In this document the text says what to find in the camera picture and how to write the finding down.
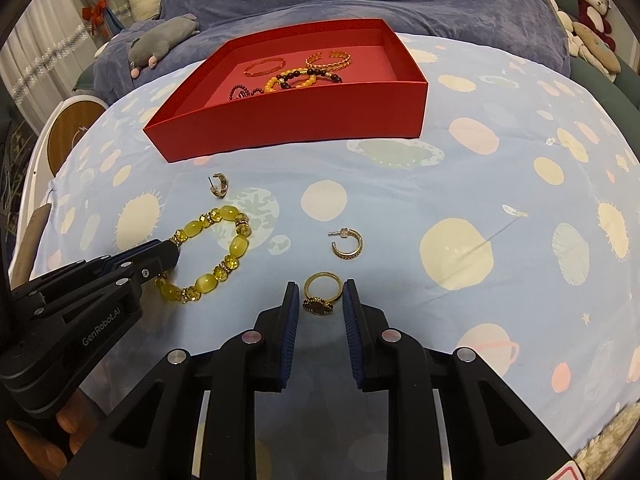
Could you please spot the smooth gold bangle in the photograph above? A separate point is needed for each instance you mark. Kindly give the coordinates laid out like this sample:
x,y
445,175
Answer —
x,y
252,71

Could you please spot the brown cardboard sheet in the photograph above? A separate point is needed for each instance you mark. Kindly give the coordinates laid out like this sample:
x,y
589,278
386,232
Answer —
x,y
32,240

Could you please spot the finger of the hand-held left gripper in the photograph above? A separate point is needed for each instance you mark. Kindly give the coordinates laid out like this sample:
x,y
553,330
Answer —
x,y
155,272
145,252

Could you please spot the white stand with wooden disc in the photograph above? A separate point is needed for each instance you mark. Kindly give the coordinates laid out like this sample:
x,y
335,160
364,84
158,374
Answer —
x,y
70,135

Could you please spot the person's left hand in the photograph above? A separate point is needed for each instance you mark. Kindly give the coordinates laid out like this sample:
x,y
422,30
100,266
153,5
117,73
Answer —
x,y
77,412

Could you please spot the red monkey plush toy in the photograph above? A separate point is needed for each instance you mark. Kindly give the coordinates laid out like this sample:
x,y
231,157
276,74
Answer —
x,y
595,5

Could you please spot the gold leaf pattern bangle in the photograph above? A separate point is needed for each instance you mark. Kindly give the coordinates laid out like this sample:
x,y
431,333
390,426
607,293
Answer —
x,y
342,62
312,60

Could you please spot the red cardboard box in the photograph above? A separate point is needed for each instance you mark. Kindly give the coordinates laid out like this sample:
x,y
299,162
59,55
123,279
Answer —
x,y
300,115

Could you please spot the white curtain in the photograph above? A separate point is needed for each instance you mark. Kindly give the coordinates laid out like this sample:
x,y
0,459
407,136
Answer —
x,y
40,60

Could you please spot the blue planet print bedsheet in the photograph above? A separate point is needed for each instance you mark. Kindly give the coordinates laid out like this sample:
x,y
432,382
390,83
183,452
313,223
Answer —
x,y
400,240

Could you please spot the red ribbon bow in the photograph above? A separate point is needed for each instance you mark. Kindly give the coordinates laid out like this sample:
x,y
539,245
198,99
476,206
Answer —
x,y
95,15

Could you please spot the teal bed frame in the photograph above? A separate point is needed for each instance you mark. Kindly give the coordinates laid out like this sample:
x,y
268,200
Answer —
x,y
625,70

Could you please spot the speckled beige rug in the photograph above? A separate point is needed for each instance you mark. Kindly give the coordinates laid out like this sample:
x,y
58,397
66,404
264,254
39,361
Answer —
x,y
612,440

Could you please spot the beige plush toy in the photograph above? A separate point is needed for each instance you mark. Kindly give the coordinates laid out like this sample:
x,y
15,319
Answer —
x,y
595,47

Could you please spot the grey plush toy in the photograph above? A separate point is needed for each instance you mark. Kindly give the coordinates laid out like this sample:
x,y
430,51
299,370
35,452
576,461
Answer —
x,y
160,40

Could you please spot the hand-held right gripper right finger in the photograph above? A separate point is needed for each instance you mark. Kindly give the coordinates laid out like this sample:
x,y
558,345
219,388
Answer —
x,y
351,340

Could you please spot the gold hoop earring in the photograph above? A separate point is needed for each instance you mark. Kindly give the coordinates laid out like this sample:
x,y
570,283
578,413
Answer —
x,y
222,186
356,250

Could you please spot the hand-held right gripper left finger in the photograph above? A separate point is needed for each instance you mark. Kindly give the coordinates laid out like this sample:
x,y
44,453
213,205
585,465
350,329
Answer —
x,y
288,340

